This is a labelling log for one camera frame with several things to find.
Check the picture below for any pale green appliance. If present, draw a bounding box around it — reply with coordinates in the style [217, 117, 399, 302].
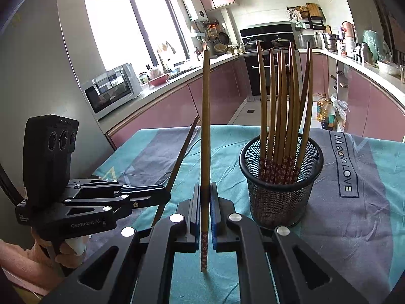
[362, 30, 386, 63]

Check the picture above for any person's left forearm pink sleeve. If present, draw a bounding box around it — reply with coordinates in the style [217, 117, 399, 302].
[0, 238, 64, 296]

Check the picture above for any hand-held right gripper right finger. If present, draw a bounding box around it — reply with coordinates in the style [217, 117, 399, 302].
[209, 181, 369, 304]

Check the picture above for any kitchen faucet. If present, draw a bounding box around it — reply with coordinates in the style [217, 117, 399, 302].
[157, 41, 178, 71]

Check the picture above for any white water heater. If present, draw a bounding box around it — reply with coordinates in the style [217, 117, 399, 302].
[181, 0, 208, 23]

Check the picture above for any black mesh utensil holder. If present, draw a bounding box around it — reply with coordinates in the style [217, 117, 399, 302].
[239, 135, 324, 229]

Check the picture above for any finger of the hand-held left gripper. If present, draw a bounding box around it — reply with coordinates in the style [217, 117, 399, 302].
[67, 179, 168, 198]
[62, 195, 171, 226]

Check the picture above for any black pot with lid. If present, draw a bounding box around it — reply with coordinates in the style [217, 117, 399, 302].
[270, 37, 291, 50]

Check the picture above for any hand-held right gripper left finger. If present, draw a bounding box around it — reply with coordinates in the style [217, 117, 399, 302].
[39, 182, 203, 304]

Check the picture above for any white microwave oven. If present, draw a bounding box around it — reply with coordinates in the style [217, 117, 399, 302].
[84, 63, 142, 115]

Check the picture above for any wooden chopstick floral end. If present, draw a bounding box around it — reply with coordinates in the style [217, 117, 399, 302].
[200, 50, 211, 273]
[151, 116, 200, 227]

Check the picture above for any black range hood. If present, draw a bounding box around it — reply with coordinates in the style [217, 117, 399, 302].
[239, 22, 297, 38]

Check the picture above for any bunch of wooden chopsticks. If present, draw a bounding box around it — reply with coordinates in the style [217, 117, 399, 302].
[256, 40, 314, 185]

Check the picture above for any black built-in oven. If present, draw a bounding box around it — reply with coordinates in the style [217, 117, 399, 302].
[245, 51, 302, 98]

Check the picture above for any kitchen window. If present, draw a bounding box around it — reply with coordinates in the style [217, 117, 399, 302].
[83, 0, 189, 74]

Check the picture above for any grey refrigerator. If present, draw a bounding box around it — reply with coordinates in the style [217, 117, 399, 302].
[0, 0, 116, 248]

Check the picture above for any person's left hand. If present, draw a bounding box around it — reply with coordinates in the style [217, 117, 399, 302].
[32, 228, 91, 269]

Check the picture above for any steel pot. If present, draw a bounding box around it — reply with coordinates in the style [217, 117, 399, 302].
[322, 33, 340, 52]

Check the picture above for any red bowl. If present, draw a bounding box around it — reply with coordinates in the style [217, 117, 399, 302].
[148, 73, 170, 87]

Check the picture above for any teal and grey tablecloth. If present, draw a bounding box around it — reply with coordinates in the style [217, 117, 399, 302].
[92, 124, 405, 304]

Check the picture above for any cooking oil bottle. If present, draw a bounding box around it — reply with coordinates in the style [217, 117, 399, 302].
[322, 98, 335, 131]
[317, 93, 328, 123]

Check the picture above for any wall rack with kitchenware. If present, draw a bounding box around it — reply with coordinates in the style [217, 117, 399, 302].
[286, 3, 327, 31]

